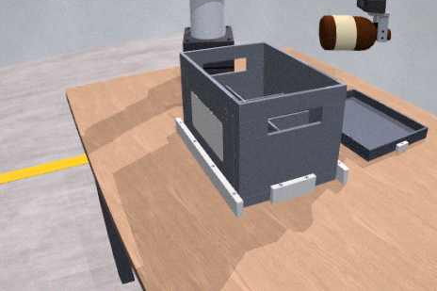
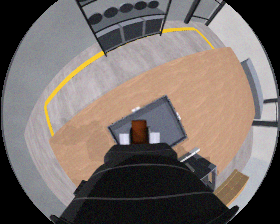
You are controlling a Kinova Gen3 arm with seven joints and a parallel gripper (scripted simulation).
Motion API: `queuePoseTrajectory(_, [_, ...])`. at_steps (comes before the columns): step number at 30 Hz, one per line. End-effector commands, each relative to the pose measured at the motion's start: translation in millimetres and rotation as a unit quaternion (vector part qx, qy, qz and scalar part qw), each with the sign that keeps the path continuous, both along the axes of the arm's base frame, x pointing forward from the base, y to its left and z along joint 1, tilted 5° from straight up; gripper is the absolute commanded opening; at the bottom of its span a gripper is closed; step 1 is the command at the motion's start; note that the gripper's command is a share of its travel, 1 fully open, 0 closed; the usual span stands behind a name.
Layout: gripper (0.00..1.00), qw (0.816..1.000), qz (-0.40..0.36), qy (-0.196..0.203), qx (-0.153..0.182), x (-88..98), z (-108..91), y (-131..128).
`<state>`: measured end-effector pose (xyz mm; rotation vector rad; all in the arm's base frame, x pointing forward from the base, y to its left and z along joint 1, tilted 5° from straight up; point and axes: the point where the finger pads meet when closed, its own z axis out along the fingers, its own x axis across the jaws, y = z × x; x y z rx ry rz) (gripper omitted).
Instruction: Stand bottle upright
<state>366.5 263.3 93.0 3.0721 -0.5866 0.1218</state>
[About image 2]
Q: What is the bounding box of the brown bottle with cream label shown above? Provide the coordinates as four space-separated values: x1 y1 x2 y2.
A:
131 120 149 144

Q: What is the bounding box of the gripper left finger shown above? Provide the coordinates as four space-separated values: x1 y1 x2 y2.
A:
119 127 133 144

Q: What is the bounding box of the dark grey open-top crate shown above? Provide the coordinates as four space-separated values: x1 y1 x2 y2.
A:
182 153 217 192

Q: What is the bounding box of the dark grey tray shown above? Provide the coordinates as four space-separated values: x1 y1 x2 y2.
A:
107 94 188 148

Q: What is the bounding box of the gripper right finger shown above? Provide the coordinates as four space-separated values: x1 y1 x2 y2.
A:
147 126 160 144

